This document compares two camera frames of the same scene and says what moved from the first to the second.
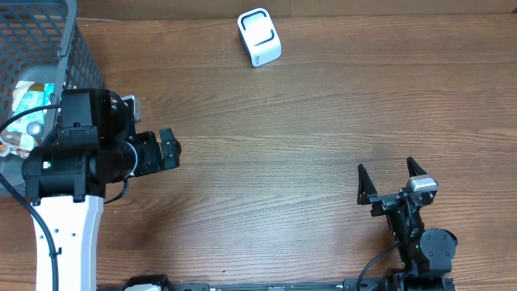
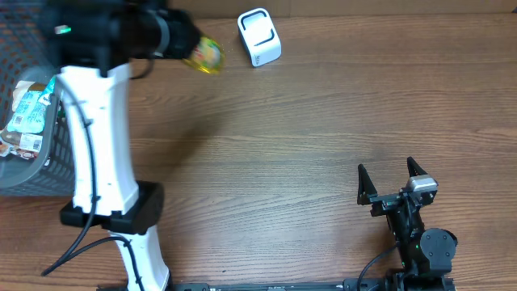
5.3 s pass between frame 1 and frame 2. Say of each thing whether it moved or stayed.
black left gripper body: moved
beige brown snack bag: moved
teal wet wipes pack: stayed
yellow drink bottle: moved
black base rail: stayed
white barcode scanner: stayed
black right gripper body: stayed
